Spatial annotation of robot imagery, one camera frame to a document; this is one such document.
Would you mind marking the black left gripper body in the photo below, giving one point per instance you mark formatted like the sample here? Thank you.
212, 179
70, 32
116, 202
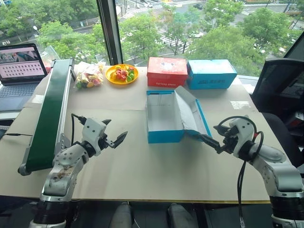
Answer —
105, 142

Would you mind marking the pink toy fruit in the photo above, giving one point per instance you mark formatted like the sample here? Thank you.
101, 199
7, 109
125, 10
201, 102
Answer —
123, 72

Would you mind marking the red toy fruit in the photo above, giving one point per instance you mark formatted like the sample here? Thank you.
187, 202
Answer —
117, 75

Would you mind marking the clear bag of toy fruit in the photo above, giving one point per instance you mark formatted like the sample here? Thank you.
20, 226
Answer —
89, 77

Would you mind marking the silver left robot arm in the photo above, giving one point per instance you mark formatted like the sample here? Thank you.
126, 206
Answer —
64, 164

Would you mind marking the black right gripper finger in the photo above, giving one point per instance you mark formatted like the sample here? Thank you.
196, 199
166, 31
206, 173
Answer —
221, 130
210, 141

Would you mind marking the dark rounded shape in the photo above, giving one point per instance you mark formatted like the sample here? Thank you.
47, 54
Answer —
123, 215
179, 216

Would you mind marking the green conveyor belt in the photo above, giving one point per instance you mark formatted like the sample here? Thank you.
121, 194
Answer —
47, 114

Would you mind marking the black monitor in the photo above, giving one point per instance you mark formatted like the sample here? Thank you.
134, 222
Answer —
297, 45

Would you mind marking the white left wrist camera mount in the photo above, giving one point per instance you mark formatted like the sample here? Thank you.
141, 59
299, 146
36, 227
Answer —
93, 129

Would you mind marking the yellow plastic plate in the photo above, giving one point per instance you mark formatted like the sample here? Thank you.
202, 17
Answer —
109, 77

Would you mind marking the clear tape patch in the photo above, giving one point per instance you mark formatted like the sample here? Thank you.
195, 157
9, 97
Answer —
239, 105

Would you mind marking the black office chair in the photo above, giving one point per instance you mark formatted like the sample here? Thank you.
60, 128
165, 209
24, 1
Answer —
278, 90

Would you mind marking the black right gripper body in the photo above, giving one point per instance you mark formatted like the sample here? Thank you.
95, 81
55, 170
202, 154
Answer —
230, 140

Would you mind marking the grey laptop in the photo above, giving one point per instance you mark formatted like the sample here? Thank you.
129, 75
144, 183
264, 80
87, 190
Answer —
19, 71

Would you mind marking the red box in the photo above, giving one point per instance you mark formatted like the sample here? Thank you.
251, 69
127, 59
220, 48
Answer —
166, 71

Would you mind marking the dark window frame post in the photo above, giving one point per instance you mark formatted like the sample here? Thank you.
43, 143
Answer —
109, 31

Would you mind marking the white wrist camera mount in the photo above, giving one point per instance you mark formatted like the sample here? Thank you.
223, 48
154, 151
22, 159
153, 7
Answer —
243, 133
93, 129

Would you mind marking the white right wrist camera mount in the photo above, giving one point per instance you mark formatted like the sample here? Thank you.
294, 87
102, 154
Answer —
243, 133

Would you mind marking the green toy fruit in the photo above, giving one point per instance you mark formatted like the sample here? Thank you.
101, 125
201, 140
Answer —
130, 76

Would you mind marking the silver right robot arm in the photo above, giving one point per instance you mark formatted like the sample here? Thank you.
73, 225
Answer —
280, 171

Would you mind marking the clear plastic sheet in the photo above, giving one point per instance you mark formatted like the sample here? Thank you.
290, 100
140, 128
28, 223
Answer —
48, 55

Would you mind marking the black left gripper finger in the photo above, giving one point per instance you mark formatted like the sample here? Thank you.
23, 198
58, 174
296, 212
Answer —
107, 121
120, 139

